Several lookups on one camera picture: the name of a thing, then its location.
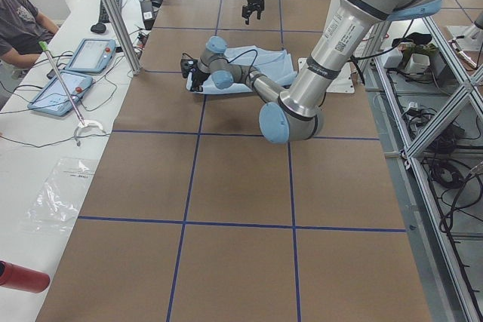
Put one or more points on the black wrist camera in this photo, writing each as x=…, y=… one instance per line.
x=188, y=66

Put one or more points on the blue teach pendant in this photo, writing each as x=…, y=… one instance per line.
x=52, y=98
x=92, y=55

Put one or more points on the aluminium frame rack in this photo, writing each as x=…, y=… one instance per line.
x=437, y=155

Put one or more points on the lower blue teach pendant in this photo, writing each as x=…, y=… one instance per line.
x=52, y=98

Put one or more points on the white square container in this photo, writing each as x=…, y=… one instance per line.
x=418, y=64

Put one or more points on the aluminium frame post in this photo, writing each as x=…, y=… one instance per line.
x=123, y=37

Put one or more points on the pink reacher grabber stick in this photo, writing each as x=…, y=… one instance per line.
x=83, y=123

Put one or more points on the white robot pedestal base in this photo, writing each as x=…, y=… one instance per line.
x=339, y=78

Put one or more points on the seated person grey shirt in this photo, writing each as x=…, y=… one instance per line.
x=23, y=27

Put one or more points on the clear plastic bag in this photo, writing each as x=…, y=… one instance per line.
x=59, y=200

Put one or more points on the black box with label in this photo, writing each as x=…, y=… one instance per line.
x=148, y=14

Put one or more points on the upper blue teach pendant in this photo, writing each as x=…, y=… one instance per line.
x=92, y=55

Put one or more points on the black computer mouse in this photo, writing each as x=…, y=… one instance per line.
x=98, y=28

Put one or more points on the white power strip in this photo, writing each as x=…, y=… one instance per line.
x=412, y=109

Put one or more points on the red cylindrical bottle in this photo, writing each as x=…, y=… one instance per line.
x=17, y=277

